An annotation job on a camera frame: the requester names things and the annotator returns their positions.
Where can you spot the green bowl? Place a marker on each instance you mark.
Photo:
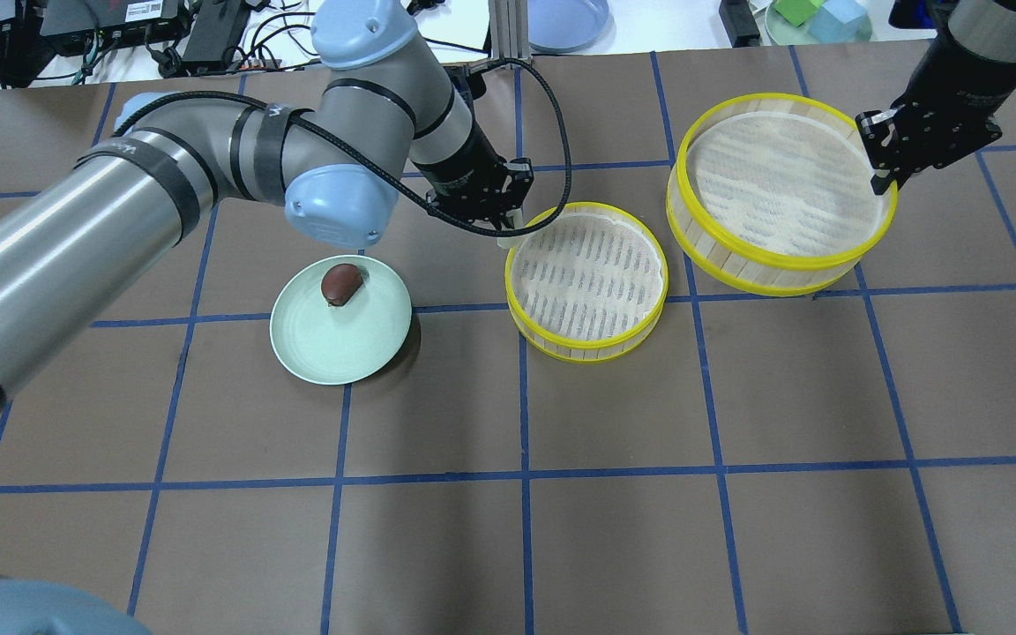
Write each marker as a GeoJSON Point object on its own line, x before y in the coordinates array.
{"type": "Point", "coordinates": [785, 35]}

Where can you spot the blue plate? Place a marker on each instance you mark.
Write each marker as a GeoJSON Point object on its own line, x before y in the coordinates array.
{"type": "Point", "coordinates": [558, 27]}

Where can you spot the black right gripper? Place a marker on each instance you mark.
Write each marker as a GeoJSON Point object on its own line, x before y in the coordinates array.
{"type": "Point", "coordinates": [945, 85]}

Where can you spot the aluminium frame post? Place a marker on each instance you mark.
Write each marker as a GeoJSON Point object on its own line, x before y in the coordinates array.
{"type": "Point", "coordinates": [508, 30]}

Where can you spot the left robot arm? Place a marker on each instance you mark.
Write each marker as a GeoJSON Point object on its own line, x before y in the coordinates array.
{"type": "Point", "coordinates": [391, 122]}

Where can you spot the yellow steamer layer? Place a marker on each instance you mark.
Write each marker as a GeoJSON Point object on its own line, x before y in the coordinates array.
{"type": "Point", "coordinates": [590, 286]}
{"type": "Point", "coordinates": [770, 194]}

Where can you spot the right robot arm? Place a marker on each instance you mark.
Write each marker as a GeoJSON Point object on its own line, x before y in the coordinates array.
{"type": "Point", "coordinates": [971, 61]}

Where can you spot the brown bun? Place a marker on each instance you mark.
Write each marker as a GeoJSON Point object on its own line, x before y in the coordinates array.
{"type": "Point", "coordinates": [340, 283]}

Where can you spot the light green plate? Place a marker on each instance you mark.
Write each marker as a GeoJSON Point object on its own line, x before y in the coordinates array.
{"type": "Point", "coordinates": [327, 345]}

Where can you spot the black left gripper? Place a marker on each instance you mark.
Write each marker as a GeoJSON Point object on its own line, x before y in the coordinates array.
{"type": "Point", "coordinates": [461, 169]}

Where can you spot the green foam cube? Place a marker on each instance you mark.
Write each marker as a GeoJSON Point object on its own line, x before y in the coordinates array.
{"type": "Point", "coordinates": [797, 12]}

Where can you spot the blue foam cube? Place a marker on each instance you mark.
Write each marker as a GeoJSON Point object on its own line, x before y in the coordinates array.
{"type": "Point", "coordinates": [838, 21]}

